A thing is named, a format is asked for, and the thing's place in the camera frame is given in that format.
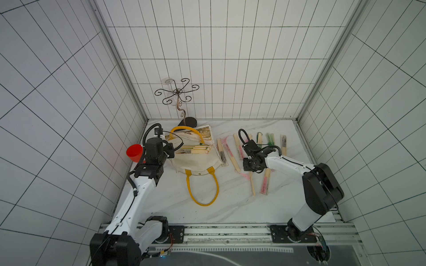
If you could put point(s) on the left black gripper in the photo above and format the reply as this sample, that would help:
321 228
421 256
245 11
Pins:
170 148

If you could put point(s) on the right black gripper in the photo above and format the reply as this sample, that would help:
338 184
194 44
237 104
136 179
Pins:
251 148

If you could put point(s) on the light green folding fan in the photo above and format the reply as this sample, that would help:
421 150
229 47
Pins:
259 140

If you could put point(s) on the natural wood fan row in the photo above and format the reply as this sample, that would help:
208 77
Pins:
252 185

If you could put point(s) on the green tasselled folding fan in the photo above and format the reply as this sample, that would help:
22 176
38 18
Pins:
270 139

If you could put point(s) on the grey pink folding fan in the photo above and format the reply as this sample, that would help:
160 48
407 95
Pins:
283 141

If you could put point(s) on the white canvas tote bag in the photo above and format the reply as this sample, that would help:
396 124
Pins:
195 164

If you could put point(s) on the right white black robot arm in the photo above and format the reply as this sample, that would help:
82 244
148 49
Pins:
321 189

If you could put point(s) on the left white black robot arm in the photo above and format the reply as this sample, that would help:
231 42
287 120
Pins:
126 240

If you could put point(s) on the red plastic goblet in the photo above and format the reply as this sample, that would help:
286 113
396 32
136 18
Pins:
134 152

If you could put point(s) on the black scrolled metal stand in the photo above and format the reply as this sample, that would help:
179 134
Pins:
179 96

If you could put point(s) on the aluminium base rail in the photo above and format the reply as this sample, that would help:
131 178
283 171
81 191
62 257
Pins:
250 236

